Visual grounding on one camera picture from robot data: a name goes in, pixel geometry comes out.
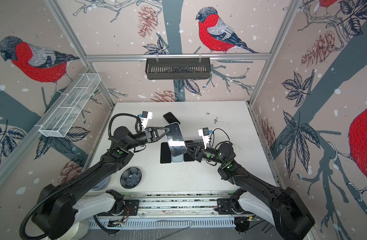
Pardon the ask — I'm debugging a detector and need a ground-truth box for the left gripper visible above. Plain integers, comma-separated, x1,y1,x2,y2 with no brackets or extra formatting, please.
125,128,169,152

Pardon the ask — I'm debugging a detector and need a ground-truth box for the light blue phone case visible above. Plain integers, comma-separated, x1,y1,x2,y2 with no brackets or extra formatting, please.
171,155,184,163

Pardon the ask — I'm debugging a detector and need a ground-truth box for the black phone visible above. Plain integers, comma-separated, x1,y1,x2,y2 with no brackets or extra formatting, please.
160,142,172,164
183,140,195,162
163,112,180,124
163,122,187,157

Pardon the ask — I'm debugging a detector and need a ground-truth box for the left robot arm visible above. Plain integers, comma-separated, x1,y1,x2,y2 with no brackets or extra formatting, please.
19,126,168,240

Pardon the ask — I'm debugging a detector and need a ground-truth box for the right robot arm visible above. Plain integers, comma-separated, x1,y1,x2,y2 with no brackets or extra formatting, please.
186,141,315,240

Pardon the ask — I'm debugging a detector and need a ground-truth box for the dark flower-shaped dish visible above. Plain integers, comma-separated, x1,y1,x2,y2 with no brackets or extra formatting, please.
120,167,142,189

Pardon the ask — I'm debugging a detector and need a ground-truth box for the lavender cup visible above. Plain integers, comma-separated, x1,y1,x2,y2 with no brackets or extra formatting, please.
91,176,111,191

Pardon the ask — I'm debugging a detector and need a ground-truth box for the white bowl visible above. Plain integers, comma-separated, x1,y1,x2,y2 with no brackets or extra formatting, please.
58,220,89,240

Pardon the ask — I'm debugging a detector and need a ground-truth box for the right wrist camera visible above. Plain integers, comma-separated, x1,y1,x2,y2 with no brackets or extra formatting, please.
198,128,213,149

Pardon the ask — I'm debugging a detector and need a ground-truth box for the black wall basket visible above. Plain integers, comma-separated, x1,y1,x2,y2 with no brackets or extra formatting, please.
145,58,211,80

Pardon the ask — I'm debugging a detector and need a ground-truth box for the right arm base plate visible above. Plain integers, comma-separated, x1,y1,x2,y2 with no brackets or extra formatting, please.
214,199,249,215

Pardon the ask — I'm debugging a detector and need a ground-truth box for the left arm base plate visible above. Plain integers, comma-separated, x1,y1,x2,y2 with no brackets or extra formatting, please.
98,200,139,217

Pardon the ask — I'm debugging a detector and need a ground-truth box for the white mesh wall basket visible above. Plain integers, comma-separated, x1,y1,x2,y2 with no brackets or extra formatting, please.
39,73,101,138

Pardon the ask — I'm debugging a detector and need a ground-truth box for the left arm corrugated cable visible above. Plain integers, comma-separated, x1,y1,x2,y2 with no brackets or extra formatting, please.
19,113,142,240

